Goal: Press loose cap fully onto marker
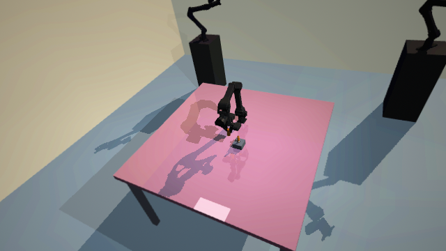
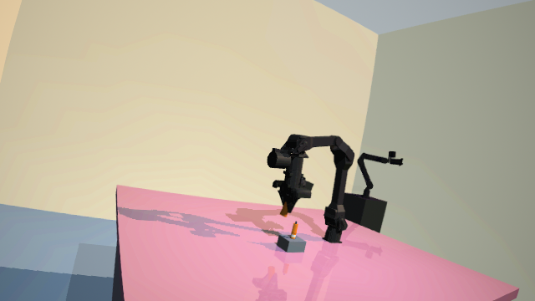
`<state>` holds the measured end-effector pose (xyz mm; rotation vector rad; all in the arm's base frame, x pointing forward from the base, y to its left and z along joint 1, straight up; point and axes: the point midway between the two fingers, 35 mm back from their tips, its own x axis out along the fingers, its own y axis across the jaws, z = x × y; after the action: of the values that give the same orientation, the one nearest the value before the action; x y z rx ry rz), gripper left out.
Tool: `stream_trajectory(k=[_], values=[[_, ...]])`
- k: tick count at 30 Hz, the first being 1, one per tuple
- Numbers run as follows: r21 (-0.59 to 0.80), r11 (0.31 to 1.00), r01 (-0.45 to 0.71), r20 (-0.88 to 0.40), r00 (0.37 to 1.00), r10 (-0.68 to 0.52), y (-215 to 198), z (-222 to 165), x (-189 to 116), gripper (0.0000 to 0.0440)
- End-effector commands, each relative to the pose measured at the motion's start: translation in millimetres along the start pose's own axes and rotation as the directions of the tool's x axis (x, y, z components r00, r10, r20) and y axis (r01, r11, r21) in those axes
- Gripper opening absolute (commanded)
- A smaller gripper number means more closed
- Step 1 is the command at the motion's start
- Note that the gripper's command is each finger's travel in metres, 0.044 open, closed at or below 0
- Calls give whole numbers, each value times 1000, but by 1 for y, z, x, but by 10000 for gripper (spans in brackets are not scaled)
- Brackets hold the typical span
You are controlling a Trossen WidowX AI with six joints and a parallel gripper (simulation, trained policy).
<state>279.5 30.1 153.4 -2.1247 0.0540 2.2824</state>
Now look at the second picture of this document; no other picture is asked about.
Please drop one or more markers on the orange marker with black tip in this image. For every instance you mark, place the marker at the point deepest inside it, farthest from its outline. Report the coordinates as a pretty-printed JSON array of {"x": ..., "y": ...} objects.
[{"x": 294, "y": 230}]

